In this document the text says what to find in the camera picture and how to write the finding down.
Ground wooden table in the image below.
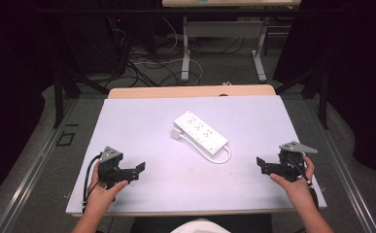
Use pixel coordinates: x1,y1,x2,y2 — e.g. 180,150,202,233
71,83,307,218

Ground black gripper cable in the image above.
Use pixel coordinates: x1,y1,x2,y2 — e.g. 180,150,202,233
82,153,103,215
285,154,320,209

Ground white power cord with plug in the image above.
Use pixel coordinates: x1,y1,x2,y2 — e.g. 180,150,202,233
170,127,232,165

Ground black metal stand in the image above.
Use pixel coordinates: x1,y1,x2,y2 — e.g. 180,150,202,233
274,63,331,131
52,63,112,129

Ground white power strip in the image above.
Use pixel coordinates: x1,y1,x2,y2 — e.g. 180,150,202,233
173,111,229,155

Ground white floor cable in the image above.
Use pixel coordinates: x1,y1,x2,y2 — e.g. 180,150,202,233
132,16,205,87

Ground person's white shirt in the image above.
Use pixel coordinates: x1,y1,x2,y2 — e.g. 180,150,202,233
170,217,232,233

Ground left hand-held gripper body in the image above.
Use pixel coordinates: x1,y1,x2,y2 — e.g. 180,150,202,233
97,146,125,190

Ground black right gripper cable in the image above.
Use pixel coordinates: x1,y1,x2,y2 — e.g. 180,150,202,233
285,154,320,209

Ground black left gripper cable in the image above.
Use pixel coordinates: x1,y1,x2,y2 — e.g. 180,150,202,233
82,153,103,215

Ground dark computer tower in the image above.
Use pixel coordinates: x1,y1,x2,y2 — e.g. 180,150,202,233
57,15,130,76

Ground person's left hand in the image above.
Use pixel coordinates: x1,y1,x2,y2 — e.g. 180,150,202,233
87,161,129,212

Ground bundle of black floor cables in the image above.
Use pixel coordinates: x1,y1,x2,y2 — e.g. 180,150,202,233
104,17,246,89

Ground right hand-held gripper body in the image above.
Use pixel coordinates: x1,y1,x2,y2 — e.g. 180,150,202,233
278,141,319,183

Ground white desk with metal legs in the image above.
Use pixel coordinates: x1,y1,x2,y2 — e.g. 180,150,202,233
161,0,302,83

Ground dark curtain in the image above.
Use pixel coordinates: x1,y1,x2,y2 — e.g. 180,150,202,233
272,0,376,183
0,0,60,212

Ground person's dark trousers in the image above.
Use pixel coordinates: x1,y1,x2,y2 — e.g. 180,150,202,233
129,213,273,233

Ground person's right hand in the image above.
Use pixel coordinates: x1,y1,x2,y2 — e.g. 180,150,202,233
268,154,316,208

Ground aluminium floor rail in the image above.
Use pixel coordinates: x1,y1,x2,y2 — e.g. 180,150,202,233
305,96,376,233
0,98,79,233

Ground white table mat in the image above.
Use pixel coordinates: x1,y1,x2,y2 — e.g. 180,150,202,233
65,94,327,216

